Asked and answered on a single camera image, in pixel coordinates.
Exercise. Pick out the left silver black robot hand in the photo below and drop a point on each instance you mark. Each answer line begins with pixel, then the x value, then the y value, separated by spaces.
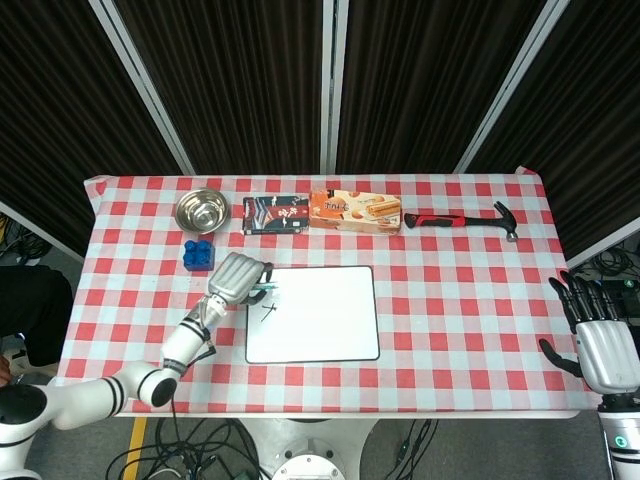
pixel 237 277

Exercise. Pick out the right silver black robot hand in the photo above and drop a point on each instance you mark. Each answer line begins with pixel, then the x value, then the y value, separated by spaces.
pixel 602 350

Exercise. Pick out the green marker pen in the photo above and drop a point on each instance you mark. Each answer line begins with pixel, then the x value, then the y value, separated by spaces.
pixel 269 288

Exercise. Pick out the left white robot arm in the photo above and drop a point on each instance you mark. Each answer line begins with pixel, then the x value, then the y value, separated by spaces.
pixel 115 385

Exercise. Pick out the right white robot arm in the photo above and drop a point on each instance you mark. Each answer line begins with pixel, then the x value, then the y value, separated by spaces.
pixel 622 440

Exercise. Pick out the red white checkered tablecloth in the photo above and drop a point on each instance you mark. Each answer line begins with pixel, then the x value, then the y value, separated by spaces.
pixel 400 380

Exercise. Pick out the blue toy building block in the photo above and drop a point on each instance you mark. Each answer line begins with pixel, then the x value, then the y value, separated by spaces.
pixel 199 256

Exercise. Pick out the black power strip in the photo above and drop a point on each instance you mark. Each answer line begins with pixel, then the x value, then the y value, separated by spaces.
pixel 622 295

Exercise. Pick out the dark snack box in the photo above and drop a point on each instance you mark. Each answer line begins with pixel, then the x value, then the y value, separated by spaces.
pixel 275 215

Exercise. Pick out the stainless steel bowl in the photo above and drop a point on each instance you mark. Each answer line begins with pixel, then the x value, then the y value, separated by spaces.
pixel 202 211

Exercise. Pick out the orange egg roll box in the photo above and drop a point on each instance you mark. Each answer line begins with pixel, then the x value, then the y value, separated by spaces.
pixel 356 212

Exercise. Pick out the red black claw hammer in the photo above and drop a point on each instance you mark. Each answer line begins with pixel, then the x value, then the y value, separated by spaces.
pixel 457 221

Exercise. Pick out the black corrugated partition panel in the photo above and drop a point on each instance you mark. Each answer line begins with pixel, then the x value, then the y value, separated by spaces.
pixel 225 80
pixel 440 80

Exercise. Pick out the yellow floor tape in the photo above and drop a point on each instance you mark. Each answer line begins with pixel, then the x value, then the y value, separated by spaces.
pixel 134 447

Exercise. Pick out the white whiteboard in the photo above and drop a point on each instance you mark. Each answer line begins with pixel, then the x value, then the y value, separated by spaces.
pixel 320 320

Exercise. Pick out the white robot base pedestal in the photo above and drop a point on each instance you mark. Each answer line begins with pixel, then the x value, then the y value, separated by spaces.
pixel 312 452

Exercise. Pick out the grey partition frame post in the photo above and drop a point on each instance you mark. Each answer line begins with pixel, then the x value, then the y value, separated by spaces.
pixel 142 85
pixel 334 85
pixel 515 85

